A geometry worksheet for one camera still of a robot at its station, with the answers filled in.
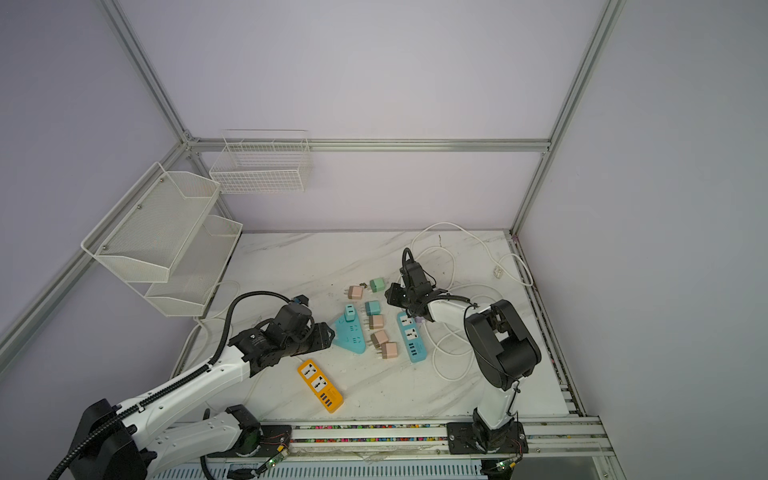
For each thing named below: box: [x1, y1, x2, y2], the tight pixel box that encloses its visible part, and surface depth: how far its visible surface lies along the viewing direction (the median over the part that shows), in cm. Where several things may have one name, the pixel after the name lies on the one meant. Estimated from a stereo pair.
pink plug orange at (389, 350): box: [382, 342, 398, 359], surface depth 89 cm
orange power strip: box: [297, 359, 344, 413], surface depth 82 cm
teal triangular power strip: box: [332, 308, 366, 354], surface depth 90 cm
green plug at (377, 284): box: [369, 278, 385, 293], surface depth 105 cm
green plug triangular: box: [344, 304, 356, 322], surface depth 92 cm
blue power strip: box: [397, 311, 428, 363], surface depth 90 cm
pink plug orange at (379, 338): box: [370, 330, 389, 349], surface depth 92 cm
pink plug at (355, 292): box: [348, 285, 364, 300], surface depth 103 cm
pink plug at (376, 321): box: [369, 314, 384, 330], surface depth 95 cm
